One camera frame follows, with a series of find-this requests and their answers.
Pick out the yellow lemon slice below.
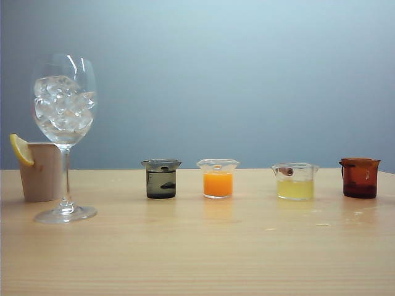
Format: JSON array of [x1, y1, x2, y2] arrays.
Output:
[[9, 133, 35, 168]]

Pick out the clear jug with wooden handle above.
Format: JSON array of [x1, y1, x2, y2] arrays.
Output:
[[271, 162, 320, 202]]

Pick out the smoky grey glass jug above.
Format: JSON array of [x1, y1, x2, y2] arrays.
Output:
[[141, 158, 183, 200]]

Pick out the clear wine glass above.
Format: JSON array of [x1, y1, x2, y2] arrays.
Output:
[[30, 54, 99, 224]]

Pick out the clear beaker with orange juice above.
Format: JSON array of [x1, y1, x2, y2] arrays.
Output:
[[196, 158, 242, 200]]

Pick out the clear ice cubes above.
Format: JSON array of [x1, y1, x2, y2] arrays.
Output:
[[33, 75, 96, 134]]

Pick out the beige paper cup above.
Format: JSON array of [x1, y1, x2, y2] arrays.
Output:
[[18, 142, 67, 204]]

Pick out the amber glass measuring jug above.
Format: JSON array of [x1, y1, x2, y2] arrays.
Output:
[[338, 157, 382, 199]]

